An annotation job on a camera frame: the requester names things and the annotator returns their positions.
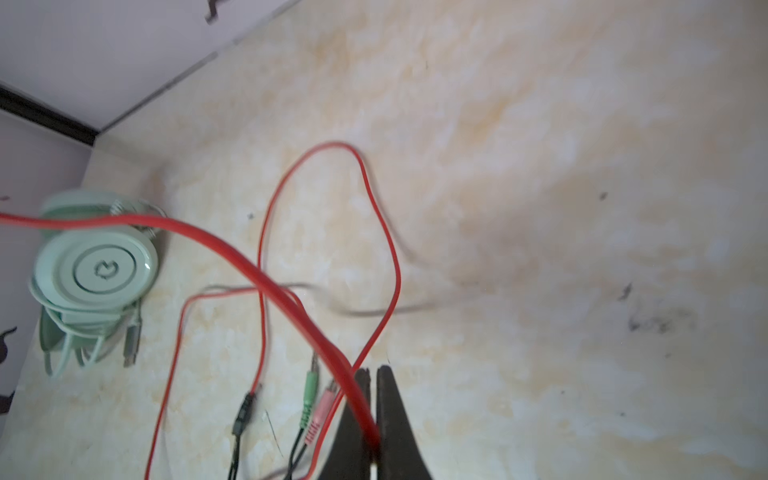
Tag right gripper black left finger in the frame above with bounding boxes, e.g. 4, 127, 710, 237
317, 406, 371, 480

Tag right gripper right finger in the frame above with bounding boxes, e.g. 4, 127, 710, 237
376, 365, 432, 480

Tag orange headphone cable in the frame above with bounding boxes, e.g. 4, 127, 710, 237
0, 140, 403, 480

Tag mint green white headphones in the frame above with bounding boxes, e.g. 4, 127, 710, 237
29, 225, 161, 378

